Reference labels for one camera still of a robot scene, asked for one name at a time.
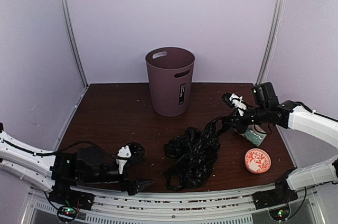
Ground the orange patterned ceramic bowl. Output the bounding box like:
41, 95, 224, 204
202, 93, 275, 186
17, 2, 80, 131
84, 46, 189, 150
245, 148, 271, 174

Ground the right aluminium frame post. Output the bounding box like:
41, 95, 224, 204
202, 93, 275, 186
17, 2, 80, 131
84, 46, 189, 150
256, 0, 285, 85

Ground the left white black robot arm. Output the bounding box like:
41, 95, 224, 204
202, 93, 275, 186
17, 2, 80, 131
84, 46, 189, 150
1, 129, 155, 205

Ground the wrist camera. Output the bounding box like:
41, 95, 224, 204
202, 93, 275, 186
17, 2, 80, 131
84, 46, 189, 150
221, 92, 248, 116
116, 142, 145, 175

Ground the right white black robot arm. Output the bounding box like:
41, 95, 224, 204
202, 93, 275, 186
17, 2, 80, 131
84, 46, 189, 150
222, 82, 337, 204

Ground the left aluminium frame post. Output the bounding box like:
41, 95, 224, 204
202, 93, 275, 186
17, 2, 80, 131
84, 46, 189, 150
60, 0, 89, 88

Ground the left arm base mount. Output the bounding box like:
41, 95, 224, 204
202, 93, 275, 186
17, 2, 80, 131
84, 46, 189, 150
44, 188, 95, 223

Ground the aluminium front rail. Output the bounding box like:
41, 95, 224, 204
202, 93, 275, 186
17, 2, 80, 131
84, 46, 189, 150
27, 179, 317, 224

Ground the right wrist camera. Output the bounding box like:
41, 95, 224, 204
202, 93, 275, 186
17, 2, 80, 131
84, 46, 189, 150
221, 92, 248, 116

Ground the black plastic trash bag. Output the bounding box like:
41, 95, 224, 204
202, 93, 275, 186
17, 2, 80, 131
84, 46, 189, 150
164, 116, 231, 192

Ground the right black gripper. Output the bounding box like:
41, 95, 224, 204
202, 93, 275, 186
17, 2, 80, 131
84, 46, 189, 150
222, 105, 269, 134

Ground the mauve plastic trash bin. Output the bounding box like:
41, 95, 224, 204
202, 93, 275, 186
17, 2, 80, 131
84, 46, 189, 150
145, 47, 195, 117

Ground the floral ceramic mug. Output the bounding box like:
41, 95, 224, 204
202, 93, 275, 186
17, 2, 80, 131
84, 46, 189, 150
240, 125, 267, 147

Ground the aluminium frame post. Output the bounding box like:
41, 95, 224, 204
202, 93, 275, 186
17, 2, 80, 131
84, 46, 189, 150
256, 0, 285, 85
60, 0, 89, 88

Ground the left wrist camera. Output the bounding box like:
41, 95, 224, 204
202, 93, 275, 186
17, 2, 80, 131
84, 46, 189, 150
116, 142, 145, 175

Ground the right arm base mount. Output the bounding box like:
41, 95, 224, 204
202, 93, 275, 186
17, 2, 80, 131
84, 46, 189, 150
252, 189, 298, 222

